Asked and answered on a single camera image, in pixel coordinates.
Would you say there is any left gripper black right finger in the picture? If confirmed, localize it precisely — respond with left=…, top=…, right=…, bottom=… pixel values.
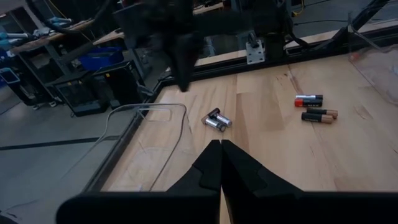
left=221, top=139, right=304, bottom=192

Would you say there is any clear plastic bin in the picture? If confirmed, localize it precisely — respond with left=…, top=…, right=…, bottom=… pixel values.
left=58, top=103, right=188, bottom=192
left=347, top=7, right=398, bottom=106

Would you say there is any black computer tower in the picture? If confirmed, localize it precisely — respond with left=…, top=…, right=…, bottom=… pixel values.
left=54, top=60, right=147, bottom=118

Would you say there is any copper black AA battery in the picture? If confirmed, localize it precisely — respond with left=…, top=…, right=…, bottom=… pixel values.
left=306, top=107, right=339, bottom=119
left=300, top=112, right=335, bottom=124

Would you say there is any red black AA battery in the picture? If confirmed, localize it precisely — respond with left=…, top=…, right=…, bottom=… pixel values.
left=294, top=98, right=323, bottom=108

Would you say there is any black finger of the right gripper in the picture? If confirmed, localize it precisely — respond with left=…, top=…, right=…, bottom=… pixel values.
left=169, top=34, right=187, bottom=91
left=185, top=32, right=201, bottom=93

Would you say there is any silver AA battery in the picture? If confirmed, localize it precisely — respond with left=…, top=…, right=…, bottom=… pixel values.
left=207, top=107, right=233, bottom=128
left=295, top=94, right=323, bottom=101
left=201, top=115, right=227, bottom=133

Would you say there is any blue plastic crate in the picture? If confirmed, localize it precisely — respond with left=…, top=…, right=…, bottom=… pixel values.
left=79, top=46, right=125, bottom=72

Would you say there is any wooden workbench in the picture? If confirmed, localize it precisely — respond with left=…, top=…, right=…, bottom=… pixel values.
left=9, top=18, right=125, bottom=54

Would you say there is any silver mounting bracket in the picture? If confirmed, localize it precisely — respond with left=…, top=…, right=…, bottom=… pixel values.
left=245, top=32, right=266, bottom=65

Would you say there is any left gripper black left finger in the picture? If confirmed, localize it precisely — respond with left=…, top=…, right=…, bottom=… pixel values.
left=167, top=139, right=223, bottom=192

